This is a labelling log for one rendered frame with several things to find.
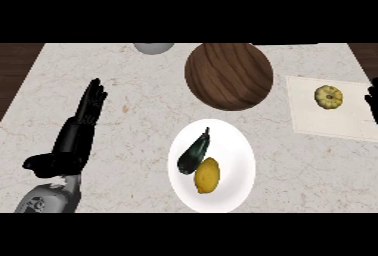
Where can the white oval plate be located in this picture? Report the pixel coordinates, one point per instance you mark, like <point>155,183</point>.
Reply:
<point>211,165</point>

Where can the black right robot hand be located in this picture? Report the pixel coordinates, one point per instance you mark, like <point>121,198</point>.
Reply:
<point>372,100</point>

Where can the pale cream placemat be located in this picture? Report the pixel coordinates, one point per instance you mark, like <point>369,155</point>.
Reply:
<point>334,116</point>

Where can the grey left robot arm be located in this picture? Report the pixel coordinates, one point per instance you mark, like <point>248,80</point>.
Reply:
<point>49,198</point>

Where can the yellow pattypan squash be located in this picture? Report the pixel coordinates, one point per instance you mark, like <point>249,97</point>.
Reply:
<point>328,96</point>

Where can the yellow lemon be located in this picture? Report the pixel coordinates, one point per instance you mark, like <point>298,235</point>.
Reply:
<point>207,175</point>

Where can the grey round object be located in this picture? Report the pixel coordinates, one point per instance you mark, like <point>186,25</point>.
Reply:
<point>153,48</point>

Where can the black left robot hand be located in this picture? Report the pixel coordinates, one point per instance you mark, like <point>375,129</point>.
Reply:
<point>74,140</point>

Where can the brown wooden bowl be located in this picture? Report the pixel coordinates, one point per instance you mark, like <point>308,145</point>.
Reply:
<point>229,76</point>

